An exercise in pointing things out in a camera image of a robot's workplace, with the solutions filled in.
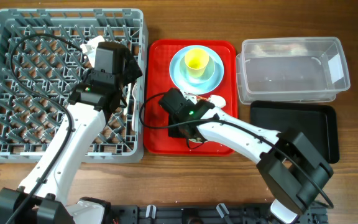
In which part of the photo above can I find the white napkin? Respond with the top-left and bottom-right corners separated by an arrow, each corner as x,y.
208,95 -> 226,108

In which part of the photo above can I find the white plastic fork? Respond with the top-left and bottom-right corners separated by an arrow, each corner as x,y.
126,83 -> 132,95

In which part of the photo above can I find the red snack wrapper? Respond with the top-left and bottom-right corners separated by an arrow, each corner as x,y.
196,96 -> 210,102

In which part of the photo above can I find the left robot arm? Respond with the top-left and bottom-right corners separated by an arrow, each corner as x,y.
0,42 -> 142,223

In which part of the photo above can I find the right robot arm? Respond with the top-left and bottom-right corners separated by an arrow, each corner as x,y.
158,88 -> 334,223

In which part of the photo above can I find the grey dishwasher rack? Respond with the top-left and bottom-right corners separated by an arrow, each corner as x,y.
0,8 -> 149,163

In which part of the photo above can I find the red plastic tray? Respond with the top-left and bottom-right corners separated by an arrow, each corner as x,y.
144,39 -> 238,156

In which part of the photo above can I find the light blue plate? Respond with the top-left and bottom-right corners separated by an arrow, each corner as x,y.
169,45 -> 224,95

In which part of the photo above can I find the small green bowl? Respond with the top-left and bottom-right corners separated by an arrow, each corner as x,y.
180,57 -> 215,85

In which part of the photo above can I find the yellow plastic cup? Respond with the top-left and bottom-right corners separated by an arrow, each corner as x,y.
185,48 -> 209,78

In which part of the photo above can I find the clear plastic bin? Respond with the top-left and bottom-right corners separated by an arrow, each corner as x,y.
236,37 -> 351,105

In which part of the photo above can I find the black tray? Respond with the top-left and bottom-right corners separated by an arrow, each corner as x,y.
250,101 -> 340,164

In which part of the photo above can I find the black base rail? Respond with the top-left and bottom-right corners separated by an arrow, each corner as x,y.
104,202 -> 328,224

